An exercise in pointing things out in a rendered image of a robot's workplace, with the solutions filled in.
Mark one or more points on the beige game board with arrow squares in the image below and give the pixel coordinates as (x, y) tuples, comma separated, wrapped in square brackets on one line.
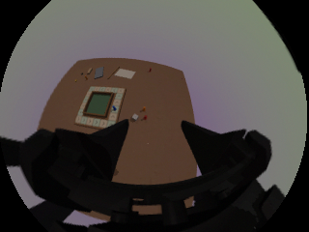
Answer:
[(96, 103)]

